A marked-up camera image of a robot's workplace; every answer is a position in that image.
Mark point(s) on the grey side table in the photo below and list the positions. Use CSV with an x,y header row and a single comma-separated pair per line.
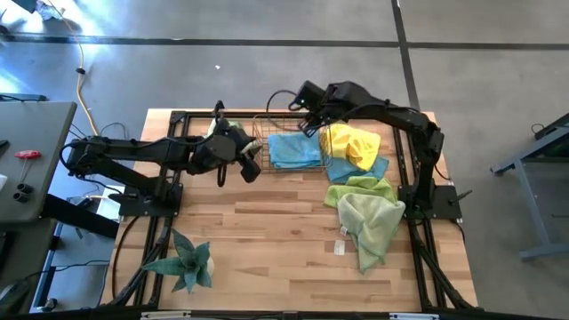
x,y
40,129

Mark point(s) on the white box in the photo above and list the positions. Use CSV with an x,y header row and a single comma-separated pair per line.
x,y
110,206

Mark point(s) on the yellow microfiber towel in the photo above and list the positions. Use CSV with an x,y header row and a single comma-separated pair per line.
x,y
355,144

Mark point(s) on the teal blue microfiber towel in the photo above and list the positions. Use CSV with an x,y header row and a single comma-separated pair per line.
x,y
347,171

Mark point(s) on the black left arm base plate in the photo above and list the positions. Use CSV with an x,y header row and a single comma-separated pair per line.
x,y
138,208

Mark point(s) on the black table beam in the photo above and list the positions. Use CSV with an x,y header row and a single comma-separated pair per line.
x,y
80,218

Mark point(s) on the light blue microfiber towel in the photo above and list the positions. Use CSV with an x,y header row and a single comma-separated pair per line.
x,y
293,151

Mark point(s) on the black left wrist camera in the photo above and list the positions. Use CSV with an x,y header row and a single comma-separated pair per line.
x,y
251,171

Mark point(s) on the lime green fluffy towel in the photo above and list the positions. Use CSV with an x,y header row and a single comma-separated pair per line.
x,y
355,186

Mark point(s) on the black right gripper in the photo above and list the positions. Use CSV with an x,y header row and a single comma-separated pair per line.
x,y
319,117

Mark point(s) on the black frame clamp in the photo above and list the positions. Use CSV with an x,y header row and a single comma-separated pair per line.
x,y
218,106

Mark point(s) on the black caster wheel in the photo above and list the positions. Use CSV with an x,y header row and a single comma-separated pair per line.
x,y
50,304

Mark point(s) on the small black cylinder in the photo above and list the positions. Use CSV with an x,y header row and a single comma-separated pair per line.
x,y
25,188
20,197

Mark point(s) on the white frame bracket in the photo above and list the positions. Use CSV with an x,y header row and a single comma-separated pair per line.
x,y
166,314
413,316

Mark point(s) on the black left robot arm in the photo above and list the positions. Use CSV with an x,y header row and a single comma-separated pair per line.
x,y
146,149

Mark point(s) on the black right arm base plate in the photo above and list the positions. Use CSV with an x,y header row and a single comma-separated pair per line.
x,y
446,204

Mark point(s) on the blue-grey metal table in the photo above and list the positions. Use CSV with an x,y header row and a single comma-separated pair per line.
x,y
547,251

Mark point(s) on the person's foot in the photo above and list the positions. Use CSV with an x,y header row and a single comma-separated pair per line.
x,y
51,11

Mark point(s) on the black aluminium table frame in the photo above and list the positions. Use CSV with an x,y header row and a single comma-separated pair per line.
x,y
195,115

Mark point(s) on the green succulent in white pot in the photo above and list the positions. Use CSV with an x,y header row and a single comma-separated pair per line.
x,y
191,266

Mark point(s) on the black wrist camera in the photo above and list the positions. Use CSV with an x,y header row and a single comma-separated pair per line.
x,y
307,92
251,171

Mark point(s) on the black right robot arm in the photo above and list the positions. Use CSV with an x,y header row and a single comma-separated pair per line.
x,y
391,115

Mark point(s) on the lime green cloth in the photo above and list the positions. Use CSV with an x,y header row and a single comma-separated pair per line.
x,y
373,222

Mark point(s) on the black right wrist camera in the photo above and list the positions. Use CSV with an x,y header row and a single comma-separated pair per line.
x,y
307,92

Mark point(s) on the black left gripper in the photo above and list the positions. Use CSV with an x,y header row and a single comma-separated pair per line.
x,y
218,153

